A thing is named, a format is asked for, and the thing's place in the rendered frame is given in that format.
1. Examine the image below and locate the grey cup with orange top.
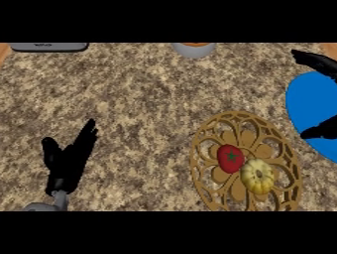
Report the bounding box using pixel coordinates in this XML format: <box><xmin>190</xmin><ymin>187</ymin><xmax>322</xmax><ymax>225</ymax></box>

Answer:
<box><xmin>170</xmin><ymin>43</ymin><xmax>218</xmax><ymax>60</ymax></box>

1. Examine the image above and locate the blue round plate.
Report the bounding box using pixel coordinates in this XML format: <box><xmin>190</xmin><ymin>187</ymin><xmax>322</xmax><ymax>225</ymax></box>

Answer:
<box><xmin>284</xmin><ymin>70</ymin><xmax>337</xmax><ymax>170</ymax></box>

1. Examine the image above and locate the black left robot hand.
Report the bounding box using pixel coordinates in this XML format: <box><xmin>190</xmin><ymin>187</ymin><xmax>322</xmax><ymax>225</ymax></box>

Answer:
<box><xmin>40</xmin><ymin>118</ymin><xmax>99</xmax><ymax>195</ymax></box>

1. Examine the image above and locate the yellow squash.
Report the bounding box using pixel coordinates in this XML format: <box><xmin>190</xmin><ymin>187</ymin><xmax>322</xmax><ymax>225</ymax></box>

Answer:
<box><xmin>240</xmin><ymin>158</ymin><xmax>277</xmax><ymax>195</ymax></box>

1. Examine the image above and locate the golden openwork round placemat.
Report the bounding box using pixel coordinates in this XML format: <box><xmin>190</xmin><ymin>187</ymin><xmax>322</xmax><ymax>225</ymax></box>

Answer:
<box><xmin>190</xmin><ymin>110</ymin><xmax>305</xmax><ymax>212</ymax></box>

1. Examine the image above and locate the grey flat appliance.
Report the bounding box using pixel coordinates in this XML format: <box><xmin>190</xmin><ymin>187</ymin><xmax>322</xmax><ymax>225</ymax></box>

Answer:
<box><xmin>8</xmin><ymin>43</ymin><xmax>89</xmax><ymax>53</ymax></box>

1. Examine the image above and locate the red tomato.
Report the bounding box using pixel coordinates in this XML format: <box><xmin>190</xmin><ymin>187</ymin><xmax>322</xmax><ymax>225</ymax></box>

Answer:
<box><xmin>218</xmin><ymin>144</ymin><xmax>247</xmax><ymax>175</ymax></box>

